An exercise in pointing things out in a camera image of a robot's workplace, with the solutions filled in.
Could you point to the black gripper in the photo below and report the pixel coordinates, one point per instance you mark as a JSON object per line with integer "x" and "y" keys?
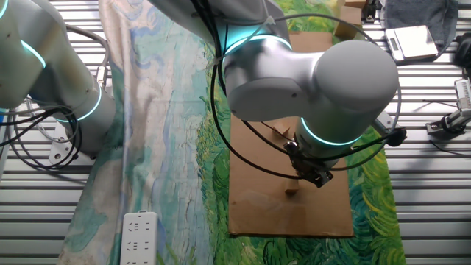
{"x": 307, "y": 165}

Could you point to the light wooden cube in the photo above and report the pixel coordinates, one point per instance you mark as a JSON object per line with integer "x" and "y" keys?
{"x": 291, "y": 187}
{"x": 281, "y": 129}

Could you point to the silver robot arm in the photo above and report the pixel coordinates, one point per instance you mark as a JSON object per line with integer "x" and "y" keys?
{"x": 349, "y": 81}

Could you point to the brown cardboard sheet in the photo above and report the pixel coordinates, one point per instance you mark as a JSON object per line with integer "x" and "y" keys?
{"x": 257, "y": 213}

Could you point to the small cardboard box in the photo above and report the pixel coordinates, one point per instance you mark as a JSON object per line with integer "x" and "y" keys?
{"x": 355, "y": 3}
{"x": 347, "y": 22}

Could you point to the painted landscape cloth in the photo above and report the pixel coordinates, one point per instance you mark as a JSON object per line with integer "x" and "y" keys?
{"x": 165, "y": 110}

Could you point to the white kitchen scale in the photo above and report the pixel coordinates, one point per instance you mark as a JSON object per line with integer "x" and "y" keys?
{"x": 412, "y": 42}

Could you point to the white power strip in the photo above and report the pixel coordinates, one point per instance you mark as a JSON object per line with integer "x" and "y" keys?
{"x": 139, "y": 239}

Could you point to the grey towel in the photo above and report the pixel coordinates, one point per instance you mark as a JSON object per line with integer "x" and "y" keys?
{"x": 416, "y": 13}

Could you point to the black rounded device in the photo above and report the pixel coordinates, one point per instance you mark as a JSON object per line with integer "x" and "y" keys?
{"x": 464, "y": 51}

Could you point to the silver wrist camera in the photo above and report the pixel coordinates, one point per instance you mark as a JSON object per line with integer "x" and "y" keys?
{"x": 392, "y": 132}

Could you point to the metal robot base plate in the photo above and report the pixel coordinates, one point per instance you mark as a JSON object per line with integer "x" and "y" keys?
{"x": 60, "y": 151}

